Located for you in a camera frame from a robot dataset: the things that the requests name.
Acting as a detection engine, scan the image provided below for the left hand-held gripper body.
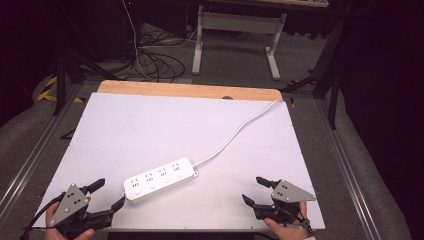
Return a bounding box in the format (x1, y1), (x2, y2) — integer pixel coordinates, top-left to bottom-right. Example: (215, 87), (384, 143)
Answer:
(49, 183), (115, 239)

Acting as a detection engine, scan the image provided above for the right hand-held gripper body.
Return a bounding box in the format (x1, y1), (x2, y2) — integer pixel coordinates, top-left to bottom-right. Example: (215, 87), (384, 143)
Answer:
(252, 179), (317, 225)

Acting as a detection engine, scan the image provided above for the white power strip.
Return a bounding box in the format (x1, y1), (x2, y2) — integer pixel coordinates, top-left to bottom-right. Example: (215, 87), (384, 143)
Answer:
(123, 157), (200, 205)

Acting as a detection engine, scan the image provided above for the person's left hand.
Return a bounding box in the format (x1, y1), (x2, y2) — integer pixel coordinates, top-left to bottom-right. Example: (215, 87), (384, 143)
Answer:
(44, 201), (96, 240)

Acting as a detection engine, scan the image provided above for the person's right hand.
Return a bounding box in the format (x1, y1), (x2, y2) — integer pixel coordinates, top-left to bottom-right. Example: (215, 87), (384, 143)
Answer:
(263, 201), (313, 240)

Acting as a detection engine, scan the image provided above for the white table mat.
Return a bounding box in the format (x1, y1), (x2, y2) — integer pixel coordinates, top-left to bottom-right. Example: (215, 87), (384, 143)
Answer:
(32, 92), (326, 232)

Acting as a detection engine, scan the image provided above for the yellow black floor tape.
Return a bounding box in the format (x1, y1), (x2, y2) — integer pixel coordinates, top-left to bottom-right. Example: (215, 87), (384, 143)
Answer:
(35, 75), (86, 104)

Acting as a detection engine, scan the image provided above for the black metal stand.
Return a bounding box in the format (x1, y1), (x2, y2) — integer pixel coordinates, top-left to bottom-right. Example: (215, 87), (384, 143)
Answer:
(53, 49), (125, 117)
(280, 19), (346, 130)

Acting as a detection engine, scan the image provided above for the wooden desk top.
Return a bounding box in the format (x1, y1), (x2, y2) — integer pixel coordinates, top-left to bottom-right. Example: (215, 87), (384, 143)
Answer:
(199, 0), (330, 8)

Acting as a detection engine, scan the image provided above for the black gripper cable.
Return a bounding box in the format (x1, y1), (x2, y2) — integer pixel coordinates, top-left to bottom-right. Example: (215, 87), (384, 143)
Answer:
(19, 192), (66, 240)

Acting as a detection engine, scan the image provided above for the aluminium floor rail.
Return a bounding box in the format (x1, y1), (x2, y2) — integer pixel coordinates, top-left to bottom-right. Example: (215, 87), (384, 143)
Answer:
(314, 98), (379, 240)
(0, 82), (84, 216)

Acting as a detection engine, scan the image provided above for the white power strip cable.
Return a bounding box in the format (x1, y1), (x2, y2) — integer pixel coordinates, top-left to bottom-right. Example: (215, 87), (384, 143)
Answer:
(193, 98), (285, 168)

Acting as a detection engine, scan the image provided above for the bundle of black floor cables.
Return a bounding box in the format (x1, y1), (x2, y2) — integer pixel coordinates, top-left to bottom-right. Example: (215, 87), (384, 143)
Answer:
(132, 31), (186, 84)

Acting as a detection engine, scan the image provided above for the thin white floor cable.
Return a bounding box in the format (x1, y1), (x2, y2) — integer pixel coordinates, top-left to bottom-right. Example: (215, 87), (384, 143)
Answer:
(121, 0), (148, 80)

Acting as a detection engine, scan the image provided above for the white metal desk frame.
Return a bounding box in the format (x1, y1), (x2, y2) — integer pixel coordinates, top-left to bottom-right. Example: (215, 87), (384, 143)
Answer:
(191, 4), (288, 82)

